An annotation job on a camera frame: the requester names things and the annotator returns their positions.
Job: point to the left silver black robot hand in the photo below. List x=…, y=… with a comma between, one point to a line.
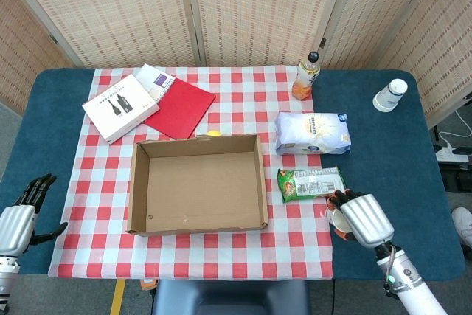
x=16, y=226

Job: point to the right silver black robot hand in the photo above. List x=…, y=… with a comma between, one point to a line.
x=368, y=221

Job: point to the small white paper cup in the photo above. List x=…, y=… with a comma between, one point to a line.
x=337, y=219

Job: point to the green snack bag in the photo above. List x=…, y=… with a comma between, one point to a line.
x=306, y=184

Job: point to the white blue tissue pack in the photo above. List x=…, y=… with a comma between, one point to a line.
x=313, y=132

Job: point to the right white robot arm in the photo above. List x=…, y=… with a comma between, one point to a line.
x=409, y=285

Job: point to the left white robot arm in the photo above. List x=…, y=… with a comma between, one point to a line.
x=7, y=282

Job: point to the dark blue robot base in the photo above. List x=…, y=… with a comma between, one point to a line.
x=228, y=298

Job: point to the red white checkered tablecloth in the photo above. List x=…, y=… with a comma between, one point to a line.
x=221, y=256

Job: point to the white product box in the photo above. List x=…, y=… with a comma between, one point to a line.
x=118, y=108

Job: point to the open brown cardboard box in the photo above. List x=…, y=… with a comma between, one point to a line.
x=199, y=189

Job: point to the teal table cover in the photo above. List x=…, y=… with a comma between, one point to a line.
x=387, y=145

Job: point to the white shoe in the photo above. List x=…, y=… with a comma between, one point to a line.
x=464, y=226

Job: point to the white power strip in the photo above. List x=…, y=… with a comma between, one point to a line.
x=451, y=155

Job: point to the yellow floor tape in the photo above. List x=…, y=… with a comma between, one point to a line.
x=118, y=296

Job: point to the stack of white paper cups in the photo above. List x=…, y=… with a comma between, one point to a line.
x=389, y=95

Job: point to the small orange floor object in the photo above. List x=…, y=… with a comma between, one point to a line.
x=148, y=284

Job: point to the orange tea bottle black cap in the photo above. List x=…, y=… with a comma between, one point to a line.
x=304, y=82

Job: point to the woven folding screen panel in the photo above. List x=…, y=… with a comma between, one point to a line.
x=110, y=12
x=22, y=57
x=442, y=53
x=368, y=5
x=258, y=12

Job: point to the small yellow ball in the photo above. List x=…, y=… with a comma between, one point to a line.
x=214, y=133

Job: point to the red notebook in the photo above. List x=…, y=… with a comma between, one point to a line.
x=182, y=108

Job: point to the white purple spiral notebook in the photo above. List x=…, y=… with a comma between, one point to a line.
x=155, y=77

